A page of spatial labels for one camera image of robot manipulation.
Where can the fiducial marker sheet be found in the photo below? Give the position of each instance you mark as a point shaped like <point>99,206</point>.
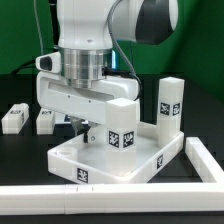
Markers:
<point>61,118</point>

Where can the white L-shaped obstacle fence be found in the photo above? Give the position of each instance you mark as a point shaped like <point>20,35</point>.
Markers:
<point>205,195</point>

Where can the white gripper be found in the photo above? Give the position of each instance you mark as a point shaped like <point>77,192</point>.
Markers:
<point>53,93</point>

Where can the white desk top tray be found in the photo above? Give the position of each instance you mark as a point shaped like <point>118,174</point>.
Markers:
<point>95,163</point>

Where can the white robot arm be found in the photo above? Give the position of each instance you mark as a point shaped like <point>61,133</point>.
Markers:
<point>78,78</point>

